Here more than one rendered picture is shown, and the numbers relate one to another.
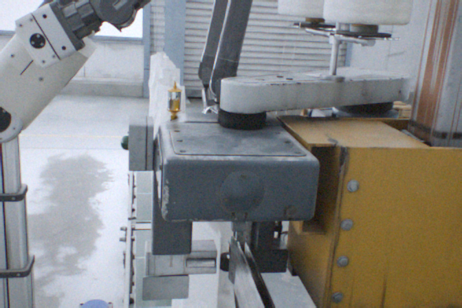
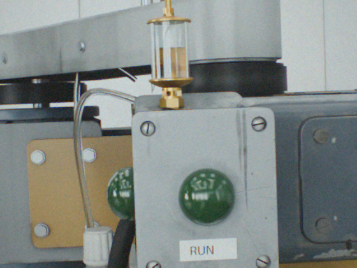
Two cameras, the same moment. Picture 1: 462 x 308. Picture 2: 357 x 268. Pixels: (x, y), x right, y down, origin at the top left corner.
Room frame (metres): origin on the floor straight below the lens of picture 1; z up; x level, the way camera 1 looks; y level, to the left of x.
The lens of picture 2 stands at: (0.92, 0.54, 1.34)
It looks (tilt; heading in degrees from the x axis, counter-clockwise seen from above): 3 degrees down; 277
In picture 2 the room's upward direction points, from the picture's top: 2 degrees counter-clockwise
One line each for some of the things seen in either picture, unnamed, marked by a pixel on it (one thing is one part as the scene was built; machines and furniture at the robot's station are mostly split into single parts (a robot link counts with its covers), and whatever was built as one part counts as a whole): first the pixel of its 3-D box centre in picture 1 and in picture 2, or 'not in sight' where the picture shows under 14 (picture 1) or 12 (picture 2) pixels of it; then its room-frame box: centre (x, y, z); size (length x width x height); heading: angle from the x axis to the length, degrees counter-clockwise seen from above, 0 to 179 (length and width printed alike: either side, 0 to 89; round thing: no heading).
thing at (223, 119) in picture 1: (241, 117); (231, 80); (0.95, -0.02, 1.35); 0.09 x 0.09 x 0.03
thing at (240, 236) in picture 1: (243, 240); not in sight; (1.00, -0.04, 1.08); 0.03 x 0.01 x 0.13; 100
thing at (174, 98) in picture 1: (174, 100); (169, 50); (0.98, 0.11, 1.37); 0.03 x 0.02 x 0.03; 10
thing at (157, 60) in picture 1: (160, 97); not in sight; (4.40, 0.60, 0.74); 0.47 x 0.20 x 0.72; 13
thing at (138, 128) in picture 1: (140, 143); (202, 190); (0.96, 0.16, 1.29); 0.08 x 0.05 x 0.09; 10
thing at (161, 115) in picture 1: (170, 141); not in sight; (2.99, 0.34, 0.74); 0.47 x 0.22 x 0.72; 8
